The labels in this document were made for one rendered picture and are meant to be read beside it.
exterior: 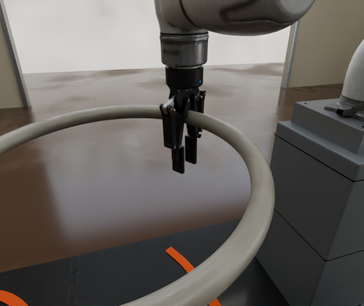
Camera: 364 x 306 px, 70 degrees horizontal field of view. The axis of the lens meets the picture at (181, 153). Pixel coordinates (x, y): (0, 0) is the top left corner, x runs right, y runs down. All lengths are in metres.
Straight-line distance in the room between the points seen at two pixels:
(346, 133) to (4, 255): 1.78
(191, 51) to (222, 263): 0.35
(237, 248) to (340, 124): 0.80
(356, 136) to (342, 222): 0.29
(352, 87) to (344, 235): 0.51
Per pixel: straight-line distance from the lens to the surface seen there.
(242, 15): 0.34
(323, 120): 1.06
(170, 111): 0.49
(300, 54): 6.04
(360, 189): 0.99
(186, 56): 0.48
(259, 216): 0.30
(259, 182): 0.35
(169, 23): 0.48
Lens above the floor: 1.16
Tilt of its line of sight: 26 degrees down
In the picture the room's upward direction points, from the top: straight up
